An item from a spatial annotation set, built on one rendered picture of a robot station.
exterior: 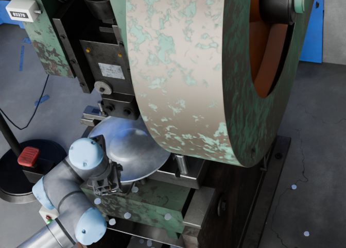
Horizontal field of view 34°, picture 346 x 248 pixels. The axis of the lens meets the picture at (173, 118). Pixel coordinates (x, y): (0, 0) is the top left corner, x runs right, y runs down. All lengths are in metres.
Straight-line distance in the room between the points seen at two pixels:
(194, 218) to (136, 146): 0.28
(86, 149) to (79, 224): 0.19
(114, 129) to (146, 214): 0.29
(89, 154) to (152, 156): 0.41
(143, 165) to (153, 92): 0.69
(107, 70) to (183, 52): 0.65
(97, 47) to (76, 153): 0.34
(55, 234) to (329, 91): 1.91
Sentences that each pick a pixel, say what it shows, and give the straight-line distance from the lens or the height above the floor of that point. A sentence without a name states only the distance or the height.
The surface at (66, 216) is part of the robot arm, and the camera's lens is 1.32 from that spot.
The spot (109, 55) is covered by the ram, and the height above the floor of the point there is 1.13.
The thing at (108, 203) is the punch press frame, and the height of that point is 0.58.
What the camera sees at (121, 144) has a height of 0.79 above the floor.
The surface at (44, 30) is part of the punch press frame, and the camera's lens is 1.55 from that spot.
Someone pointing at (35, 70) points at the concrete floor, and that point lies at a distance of 3.42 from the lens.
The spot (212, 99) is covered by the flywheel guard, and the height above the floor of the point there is 1.39.
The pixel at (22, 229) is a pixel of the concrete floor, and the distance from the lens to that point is 2.73.
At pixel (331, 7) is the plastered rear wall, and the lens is 2.83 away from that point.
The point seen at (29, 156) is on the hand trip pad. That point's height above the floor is 0.76.
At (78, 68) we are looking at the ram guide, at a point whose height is 1.09.
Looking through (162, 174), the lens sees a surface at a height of 0.69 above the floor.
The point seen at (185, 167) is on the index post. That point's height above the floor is 0.74.
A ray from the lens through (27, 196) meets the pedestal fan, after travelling 2.79.
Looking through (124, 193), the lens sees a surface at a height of 0.78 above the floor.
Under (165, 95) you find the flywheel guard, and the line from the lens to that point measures 1.05.
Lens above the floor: 2.12
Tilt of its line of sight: 47 degrees down
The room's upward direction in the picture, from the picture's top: 15 degrees counter-clockwise
